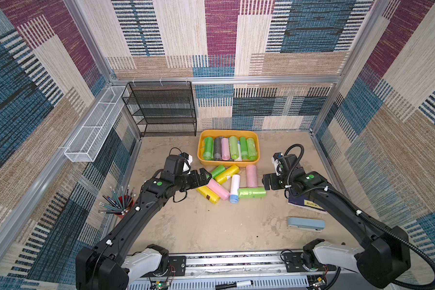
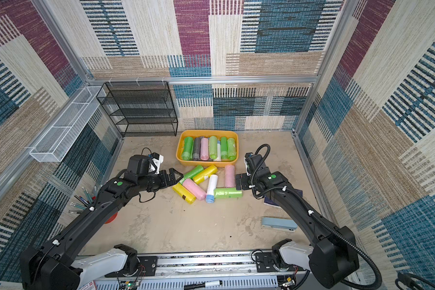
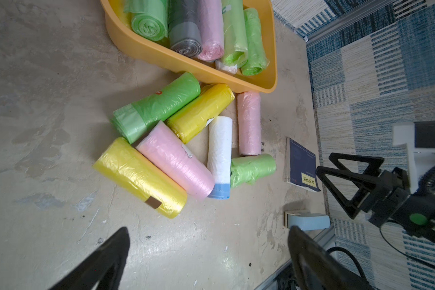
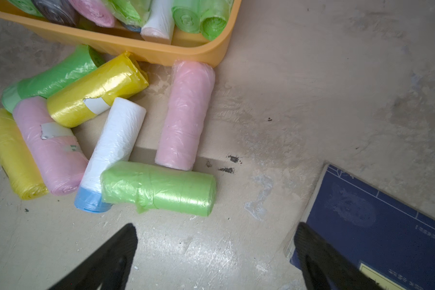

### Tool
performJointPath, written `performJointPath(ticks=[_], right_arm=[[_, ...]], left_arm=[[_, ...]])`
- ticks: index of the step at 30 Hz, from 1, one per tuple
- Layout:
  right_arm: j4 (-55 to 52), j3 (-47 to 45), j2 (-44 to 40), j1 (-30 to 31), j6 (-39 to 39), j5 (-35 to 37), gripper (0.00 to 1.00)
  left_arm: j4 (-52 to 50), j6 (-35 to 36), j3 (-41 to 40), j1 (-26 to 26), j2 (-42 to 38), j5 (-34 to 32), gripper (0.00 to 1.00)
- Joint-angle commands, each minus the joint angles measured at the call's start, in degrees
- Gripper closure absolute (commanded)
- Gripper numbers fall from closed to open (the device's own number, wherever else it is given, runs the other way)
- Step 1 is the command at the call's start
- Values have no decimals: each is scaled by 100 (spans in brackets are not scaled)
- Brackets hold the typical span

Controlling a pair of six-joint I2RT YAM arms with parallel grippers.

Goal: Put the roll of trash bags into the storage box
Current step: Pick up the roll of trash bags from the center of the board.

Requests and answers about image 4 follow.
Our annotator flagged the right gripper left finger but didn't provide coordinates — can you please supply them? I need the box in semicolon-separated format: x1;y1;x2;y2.
51;223;138;290

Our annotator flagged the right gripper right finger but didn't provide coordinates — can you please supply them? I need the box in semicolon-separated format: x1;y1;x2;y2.
294;222;380;290

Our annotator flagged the light green roll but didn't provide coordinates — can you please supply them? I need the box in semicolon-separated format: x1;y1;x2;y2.
100;161;217;217
199;0;234;41
102;0;152;27

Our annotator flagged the pink roll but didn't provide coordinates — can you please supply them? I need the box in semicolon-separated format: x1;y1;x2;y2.
155;60;215;171
69;0;116;28
13;96;88;196

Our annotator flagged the thin dark green roll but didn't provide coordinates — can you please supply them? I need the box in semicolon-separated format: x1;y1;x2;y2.
172;0;200;34

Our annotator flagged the grey roll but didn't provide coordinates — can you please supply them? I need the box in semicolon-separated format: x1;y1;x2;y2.
31;0;79;27

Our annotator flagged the white roll blue end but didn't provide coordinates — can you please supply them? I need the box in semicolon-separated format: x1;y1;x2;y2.
74;98;146;213

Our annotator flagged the small yellow roll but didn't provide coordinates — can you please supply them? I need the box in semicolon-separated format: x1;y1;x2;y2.
0;109;49;200

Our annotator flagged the yellow roll near box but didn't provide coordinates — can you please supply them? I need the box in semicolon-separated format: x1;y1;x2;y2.
47;51;149;128

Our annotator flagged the green roll near box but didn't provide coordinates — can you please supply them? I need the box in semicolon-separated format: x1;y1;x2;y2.
1;45;105;113

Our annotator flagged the yellow plastic storage box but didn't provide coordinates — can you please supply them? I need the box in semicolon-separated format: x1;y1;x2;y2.
0;1;242;67

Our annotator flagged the dark blue notebook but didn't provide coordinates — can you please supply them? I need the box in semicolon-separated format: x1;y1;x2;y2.
285;164;435;290

